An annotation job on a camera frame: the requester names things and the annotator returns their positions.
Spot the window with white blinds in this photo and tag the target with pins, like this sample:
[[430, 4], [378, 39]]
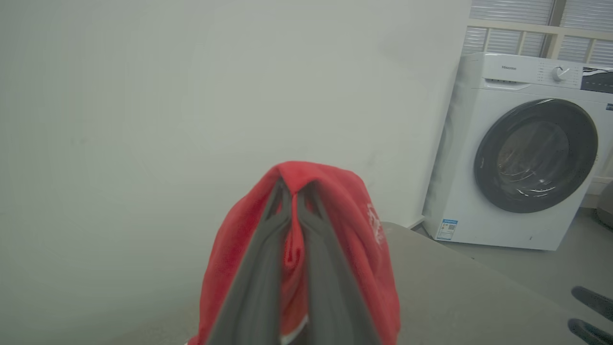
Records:
[[517, 24]]

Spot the blue energy label sticker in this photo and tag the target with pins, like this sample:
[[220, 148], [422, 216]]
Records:
[[447, 229]]

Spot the grey fabric surface cover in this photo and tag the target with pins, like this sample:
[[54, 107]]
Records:
[[455, 297]]

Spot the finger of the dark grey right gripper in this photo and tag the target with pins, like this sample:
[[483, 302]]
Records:
[[596, 301], [591, 333]]

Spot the round dark washing machine door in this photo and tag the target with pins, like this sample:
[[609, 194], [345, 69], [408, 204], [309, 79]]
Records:
[[536, 155]]

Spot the red and white jersey garment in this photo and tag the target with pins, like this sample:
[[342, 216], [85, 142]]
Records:
[[354, 225]]

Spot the white front-load washing machine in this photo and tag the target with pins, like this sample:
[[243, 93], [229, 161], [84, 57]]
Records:
[[459, 191]]

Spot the white washing machine dial knob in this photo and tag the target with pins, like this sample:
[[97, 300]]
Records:
[[560, 73]]

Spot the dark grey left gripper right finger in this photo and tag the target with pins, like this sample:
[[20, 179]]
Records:
[[335, 297]]

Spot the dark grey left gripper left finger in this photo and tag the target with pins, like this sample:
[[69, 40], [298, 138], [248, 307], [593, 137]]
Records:
[[258, 287]]

